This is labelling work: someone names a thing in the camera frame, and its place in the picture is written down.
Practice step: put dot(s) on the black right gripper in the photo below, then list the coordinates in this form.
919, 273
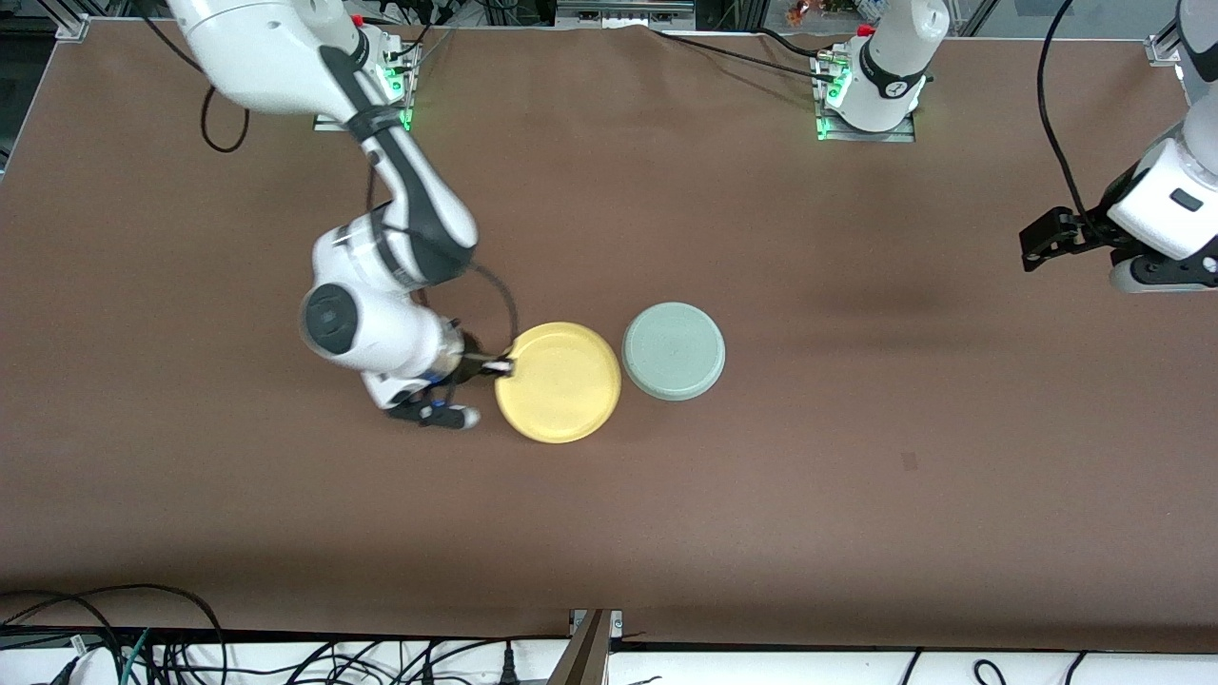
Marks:
473, 364

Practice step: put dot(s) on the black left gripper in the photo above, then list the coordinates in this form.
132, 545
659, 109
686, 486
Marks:
1084, 232

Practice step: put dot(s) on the yellow round plate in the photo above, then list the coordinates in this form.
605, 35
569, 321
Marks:
561, 385

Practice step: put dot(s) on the pale green round plate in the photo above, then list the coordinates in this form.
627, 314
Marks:
674, 350

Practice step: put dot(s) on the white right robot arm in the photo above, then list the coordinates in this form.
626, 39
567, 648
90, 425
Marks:
266, 48

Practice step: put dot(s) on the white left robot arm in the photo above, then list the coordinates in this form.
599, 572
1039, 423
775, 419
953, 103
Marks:
1170, 205

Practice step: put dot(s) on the brown table cover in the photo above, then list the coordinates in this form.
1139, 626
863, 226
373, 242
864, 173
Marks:
609, 533

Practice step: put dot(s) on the aluminium corner profile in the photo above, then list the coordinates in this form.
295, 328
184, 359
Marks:
1161, 49

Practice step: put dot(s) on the black power plug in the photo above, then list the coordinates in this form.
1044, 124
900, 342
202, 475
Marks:
509, 671

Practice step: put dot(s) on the small orange object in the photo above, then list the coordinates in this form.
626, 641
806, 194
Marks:
795, 11

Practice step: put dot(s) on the grey metal device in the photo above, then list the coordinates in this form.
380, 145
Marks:
623, 14

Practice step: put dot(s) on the white lower shelf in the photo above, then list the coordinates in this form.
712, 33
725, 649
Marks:
761, 671

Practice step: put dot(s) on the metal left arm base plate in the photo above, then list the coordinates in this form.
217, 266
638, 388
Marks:
866, 136

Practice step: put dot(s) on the small metal corner bracket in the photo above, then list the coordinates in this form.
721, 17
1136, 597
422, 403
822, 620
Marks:
577, 620

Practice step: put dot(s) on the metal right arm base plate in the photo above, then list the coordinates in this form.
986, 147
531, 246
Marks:
328, 124

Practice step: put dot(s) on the aluminium profile post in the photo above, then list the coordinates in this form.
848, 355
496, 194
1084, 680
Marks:
585, 656

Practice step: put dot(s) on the aluminium table corner bracket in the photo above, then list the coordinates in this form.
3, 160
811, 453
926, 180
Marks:
74, 27

